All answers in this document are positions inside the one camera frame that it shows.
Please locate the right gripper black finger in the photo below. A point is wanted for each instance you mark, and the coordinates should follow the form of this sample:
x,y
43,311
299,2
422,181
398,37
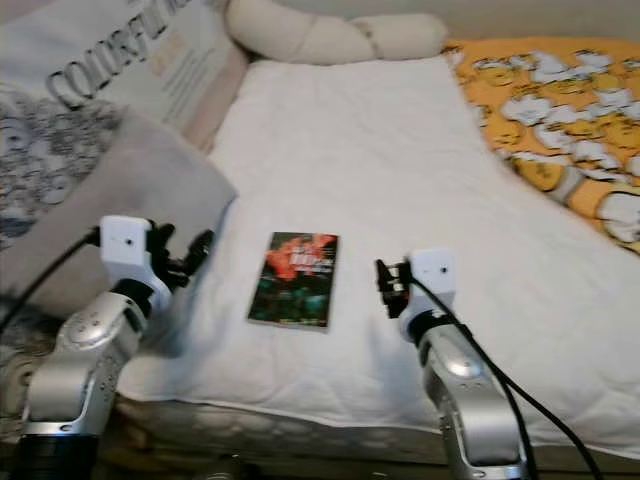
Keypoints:
x,y
386,288

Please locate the grey rectangular pillow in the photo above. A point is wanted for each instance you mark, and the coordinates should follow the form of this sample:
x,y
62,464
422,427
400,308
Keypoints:
x,y
150,180

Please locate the yellow cartoon print blanket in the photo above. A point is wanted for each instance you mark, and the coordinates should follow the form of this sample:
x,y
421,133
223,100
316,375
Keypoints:
x,y
550,110

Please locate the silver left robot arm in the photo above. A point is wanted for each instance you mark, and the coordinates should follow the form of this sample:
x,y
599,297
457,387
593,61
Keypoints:
x,y
80,370

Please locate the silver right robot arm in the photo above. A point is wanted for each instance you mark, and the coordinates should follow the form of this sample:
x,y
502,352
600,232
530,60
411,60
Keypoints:
x,y
460,390

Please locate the dark red-green cover book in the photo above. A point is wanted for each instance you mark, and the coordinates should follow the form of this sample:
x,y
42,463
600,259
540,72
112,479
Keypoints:
x,y
295,285

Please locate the white quilted mattress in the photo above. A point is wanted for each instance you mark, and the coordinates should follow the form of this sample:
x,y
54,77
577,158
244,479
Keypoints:
x,y
380,170

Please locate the grey bed base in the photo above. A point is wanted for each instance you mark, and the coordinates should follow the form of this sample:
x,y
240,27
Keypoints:
x,y
320,445

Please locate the cream knotted bolster pillow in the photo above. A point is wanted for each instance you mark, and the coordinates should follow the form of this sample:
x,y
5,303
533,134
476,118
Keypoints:
x,y
330,32

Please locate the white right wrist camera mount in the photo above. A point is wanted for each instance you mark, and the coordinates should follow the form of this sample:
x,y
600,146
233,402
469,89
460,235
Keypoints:
x,y
432,278

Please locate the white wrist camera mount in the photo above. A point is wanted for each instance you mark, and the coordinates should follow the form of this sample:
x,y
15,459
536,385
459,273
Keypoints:
x,y
432,278
126,252

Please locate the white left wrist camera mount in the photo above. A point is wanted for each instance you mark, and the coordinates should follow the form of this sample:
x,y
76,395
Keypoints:
x,y
126,252

